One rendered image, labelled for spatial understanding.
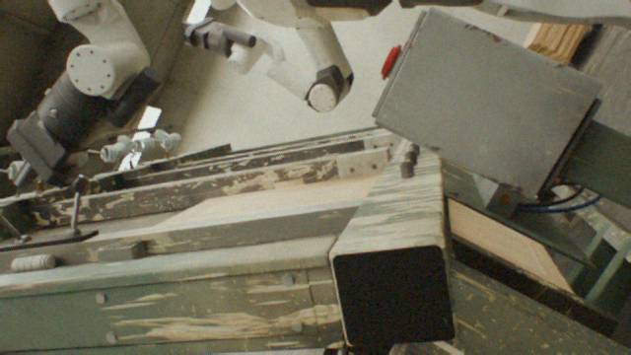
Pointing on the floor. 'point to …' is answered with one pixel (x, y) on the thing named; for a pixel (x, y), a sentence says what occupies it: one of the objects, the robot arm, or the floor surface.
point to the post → (601, 163)
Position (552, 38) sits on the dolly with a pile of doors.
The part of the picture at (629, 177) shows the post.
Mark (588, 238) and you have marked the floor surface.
